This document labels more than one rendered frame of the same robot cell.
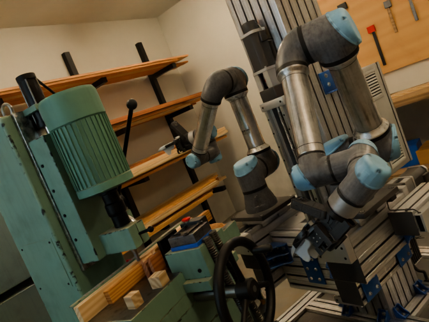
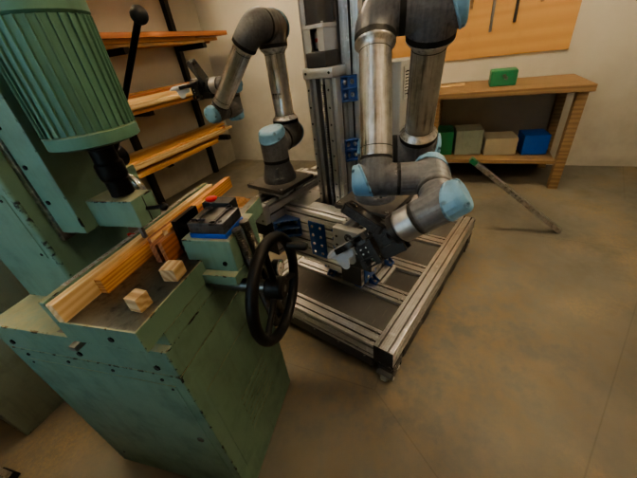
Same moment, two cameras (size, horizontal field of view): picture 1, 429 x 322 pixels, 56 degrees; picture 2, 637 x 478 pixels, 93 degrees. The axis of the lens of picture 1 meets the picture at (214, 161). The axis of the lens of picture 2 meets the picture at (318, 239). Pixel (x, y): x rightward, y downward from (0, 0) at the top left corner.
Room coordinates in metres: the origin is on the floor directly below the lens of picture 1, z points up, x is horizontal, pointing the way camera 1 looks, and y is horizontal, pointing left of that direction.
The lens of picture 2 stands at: (0.45, 0.08, 1.31)
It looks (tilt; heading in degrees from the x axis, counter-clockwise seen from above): 32 degrees down; 346
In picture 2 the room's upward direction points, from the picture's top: 8 degrees counter-clockwise
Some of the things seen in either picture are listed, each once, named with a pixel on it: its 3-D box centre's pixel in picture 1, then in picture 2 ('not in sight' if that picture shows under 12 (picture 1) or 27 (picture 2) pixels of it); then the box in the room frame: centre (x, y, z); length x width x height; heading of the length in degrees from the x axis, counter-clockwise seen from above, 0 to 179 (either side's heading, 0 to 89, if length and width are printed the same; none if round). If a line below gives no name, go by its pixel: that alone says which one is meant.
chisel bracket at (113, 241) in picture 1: (125, 239); (126, 210); (1.25, 0.35, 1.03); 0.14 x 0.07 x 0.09; 58
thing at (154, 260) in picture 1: (175, 249); (192, 228); (1.26, 0.22, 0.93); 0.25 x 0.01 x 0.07; 148
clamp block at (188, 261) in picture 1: (198, 253); (223, 240); (1.18, 0.15, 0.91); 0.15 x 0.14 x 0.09; 148
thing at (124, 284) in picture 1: (167, 248); (181, 220); (1.36, 0.26, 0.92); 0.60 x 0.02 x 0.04; 148
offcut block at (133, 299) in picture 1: (133, 299); (138, 300); (1.01, 0.33, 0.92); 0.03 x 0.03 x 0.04; 53
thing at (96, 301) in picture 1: (147, 260); (155, 234); (1.29, 0.33, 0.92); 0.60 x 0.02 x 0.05; 148
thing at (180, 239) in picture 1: (191, 231); (217, 214); (1.18, 0.14, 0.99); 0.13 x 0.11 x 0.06; 148
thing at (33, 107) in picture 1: (35, 101); not in sight; (1.31, 0.46, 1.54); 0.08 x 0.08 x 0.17; 58
